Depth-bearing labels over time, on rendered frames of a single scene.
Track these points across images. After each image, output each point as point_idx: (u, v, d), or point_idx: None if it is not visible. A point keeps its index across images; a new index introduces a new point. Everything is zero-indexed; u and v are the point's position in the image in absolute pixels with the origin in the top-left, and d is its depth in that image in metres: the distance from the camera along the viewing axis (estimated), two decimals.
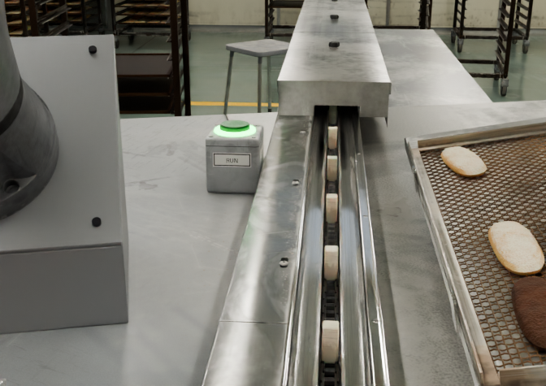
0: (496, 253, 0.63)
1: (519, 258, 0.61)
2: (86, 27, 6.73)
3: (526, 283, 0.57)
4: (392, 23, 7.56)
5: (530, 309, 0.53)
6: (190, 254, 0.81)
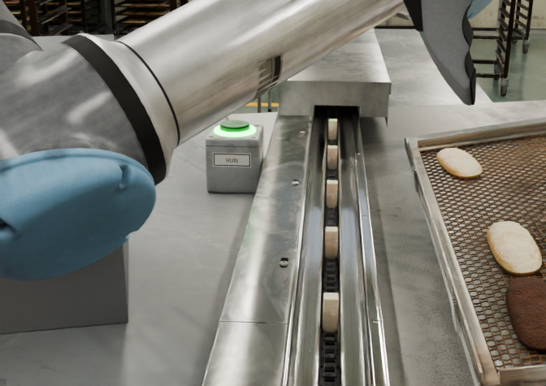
0: (494, 253, 0.63)
1: (517, 258, 0.61)
2: (86, 27, 6.73)
3: (521, 283, 0.57)
4: (392, 23, 7.56)
5: (523, 309, 0.53)
6: (190, 254, 0.81)
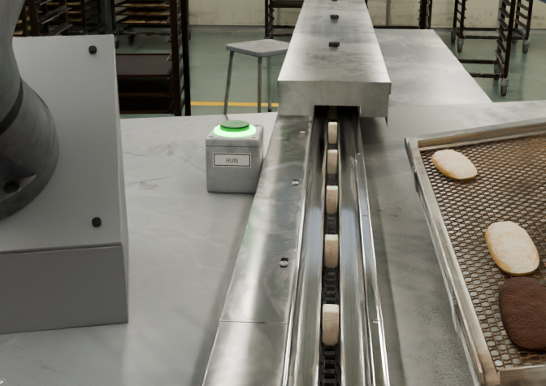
0: (491, 253, 0.63)
1: (513, 258, 0.61)
2: (86, 27, 6.73)
3: (514, 283, 0.57)
4: (392, 23, 7.56)
5: (515, 308, 0.54)
6: (190, 254, 0.81)
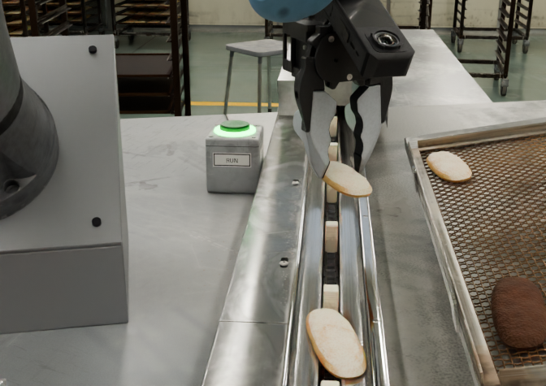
0: (316, 349, 0.58)
1: (342, 358, 0.56)
2: (86, 27, 6.73)
3: (508, 282, 0.57)
4: None
5: (506, 308, 0.54)
6: (190, 254, 0.81)
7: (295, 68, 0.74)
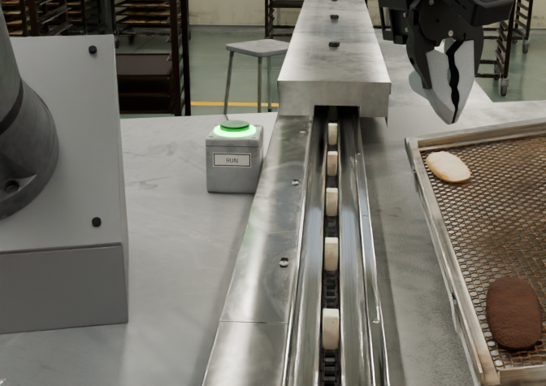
0: None
1: None
2: (86, 27, 6.73)
3: (503, 282, 0.58)
4: None
5: (500, 308, 0.54)
6: (190, 254, 0.81)
7: (397, 36, 0.83)
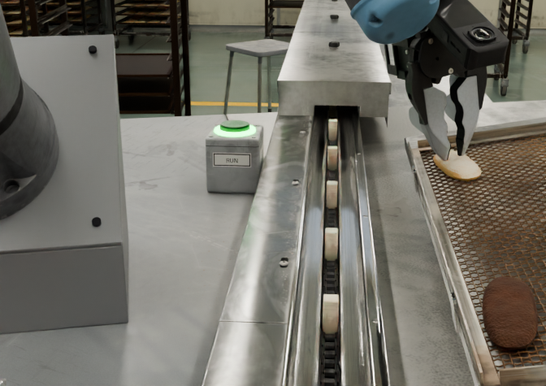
0: None
1: None
2: (86, 27, 6.73)
3: (500, 282, 0.58)
4: None
5: (496, 308, 0.54)
6: (190, 254, 0.81)
7: (400, 71, 0.85)
